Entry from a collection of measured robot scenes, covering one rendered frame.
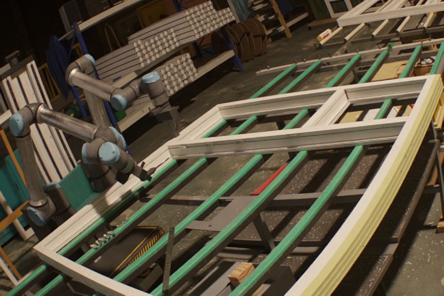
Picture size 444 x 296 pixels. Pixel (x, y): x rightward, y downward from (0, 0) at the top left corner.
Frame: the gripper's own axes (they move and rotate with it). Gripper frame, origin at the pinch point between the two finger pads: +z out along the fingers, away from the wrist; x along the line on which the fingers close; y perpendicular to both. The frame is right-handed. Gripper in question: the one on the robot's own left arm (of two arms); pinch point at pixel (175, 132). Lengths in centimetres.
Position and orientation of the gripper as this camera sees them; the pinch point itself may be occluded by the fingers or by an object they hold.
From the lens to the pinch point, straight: 264.2
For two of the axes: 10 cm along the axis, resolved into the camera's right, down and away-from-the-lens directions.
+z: 3.9, 8.7, 2.9
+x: -7.0, 0.8, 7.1
